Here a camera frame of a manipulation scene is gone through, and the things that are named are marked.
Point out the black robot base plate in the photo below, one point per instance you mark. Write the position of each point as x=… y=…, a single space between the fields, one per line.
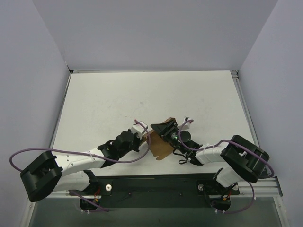
x=155 y=191

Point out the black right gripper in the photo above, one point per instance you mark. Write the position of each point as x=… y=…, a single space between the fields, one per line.
x=167 y=129

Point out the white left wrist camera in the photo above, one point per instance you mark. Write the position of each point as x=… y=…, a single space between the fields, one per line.
x=139 y=128

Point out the aluminium table edge rail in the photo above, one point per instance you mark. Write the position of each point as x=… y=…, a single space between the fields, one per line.
x=269 y=187

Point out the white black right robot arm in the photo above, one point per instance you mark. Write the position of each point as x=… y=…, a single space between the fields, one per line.
x=245 y=161

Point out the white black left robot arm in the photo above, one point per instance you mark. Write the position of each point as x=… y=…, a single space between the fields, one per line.
x=42 y=175

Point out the brown paper box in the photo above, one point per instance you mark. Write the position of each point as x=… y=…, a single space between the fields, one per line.
x=158 y=147

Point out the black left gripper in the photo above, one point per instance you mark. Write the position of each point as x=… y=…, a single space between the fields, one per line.
x=138 y=142

